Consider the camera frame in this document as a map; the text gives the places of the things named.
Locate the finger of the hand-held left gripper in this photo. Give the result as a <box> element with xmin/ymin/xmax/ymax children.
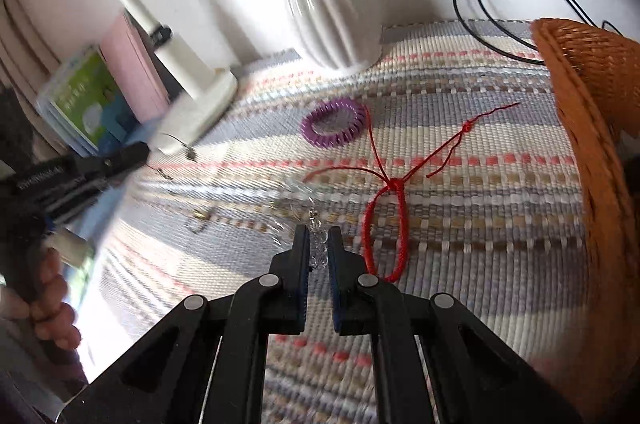
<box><xmin>10</xmin><ymin>143</ymin><xmax>151</xmax><ymax>225</ymax></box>

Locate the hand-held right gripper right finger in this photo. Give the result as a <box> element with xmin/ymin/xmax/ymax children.
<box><xmin>327</xmin><ymin>226</ymin><xmax>583</xmax><ymax>424</ymax></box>

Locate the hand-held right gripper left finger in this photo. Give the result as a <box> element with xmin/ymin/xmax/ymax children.
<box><xmin>65</xmin><ymin>225</ymin><xmax>312</xmax><ymax>424</ymax></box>

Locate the clear crystal bead keychain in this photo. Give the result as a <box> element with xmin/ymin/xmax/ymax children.
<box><xmin>157</xmin><ymin>131</ymin><xmax>333</xmax><ymax>272</ymax></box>

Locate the person's left forearm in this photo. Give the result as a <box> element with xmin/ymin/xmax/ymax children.
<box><xmin>0</xmin><ymin>314</ymin><xmax>88</xmax><ymax>424</ymax></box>

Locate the person's left hand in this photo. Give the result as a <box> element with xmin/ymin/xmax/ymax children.
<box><xmin>27</xmin><ymin>248</ymin><xmax>83</xmax><ymax>351</ymax></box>

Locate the green cover book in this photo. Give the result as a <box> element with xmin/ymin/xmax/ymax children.
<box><xmin>50</xmin><ymin>48</ymin><xmax>138</xmax><ymax>149</ymax></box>

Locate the pink tablet case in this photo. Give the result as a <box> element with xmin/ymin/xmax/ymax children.
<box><xmin>100</xmin><ymin>11</ymin><xmax>173</xmax><ymax>125</ymax></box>

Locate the white desk lamp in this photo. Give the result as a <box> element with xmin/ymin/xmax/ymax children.
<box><xmin>67</xmin><ymin>0</ymin><xmax>240</xmax><ymax>155</ymax></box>

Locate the striped woven table mat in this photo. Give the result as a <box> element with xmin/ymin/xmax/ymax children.
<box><xmin>80</xmin><ymin>20</ymin><xmax>601</xmax><ymax>424</ymax></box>

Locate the striped curtain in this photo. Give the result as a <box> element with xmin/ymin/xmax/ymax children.
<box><xmin>0</xmin><ymin>0</ymin><xmax>66</xmax><ymax>155</ymax></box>

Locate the brown wicker basket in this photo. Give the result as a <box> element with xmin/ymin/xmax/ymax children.
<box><xmin>529</xmin><ymin>18</ymin><xmax>640</xmax><ymax>424</ymax></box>

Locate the red string bracelet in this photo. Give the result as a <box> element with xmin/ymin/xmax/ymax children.
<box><xmin>302</xmin><ymin>102</ymin><xmax>521</xmax><ymax>282</ymax></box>

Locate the purple spiral hair tie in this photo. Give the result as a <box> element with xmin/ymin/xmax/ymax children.
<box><xmin>300</xmin><ymin>98</ymin><xmax>368</xmax><ymax>149</ymax></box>

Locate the black cord necklace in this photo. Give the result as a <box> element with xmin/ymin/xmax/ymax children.
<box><xmin>452</xmin><ymin>0</ymin><xmax>623</xmax><ymax>65</ymax></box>

